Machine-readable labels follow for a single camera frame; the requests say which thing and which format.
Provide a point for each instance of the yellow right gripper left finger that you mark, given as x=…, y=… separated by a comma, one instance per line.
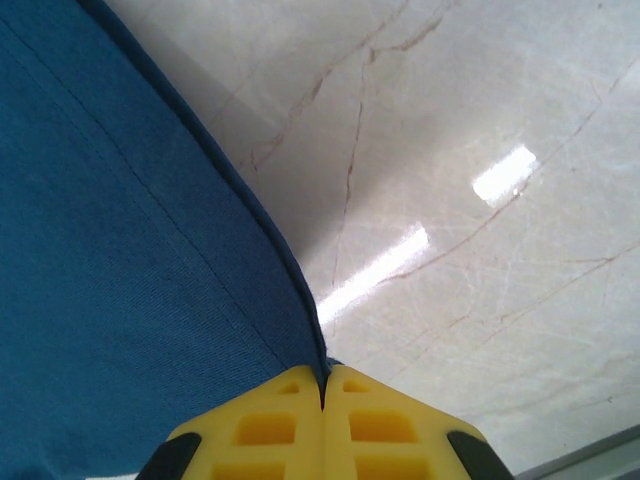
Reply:
x=280, y=430

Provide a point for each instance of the navy blue printed t-shirt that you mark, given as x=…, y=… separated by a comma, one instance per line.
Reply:
x=125, y=250

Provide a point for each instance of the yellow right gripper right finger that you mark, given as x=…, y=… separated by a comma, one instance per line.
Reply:
x=380, y=430

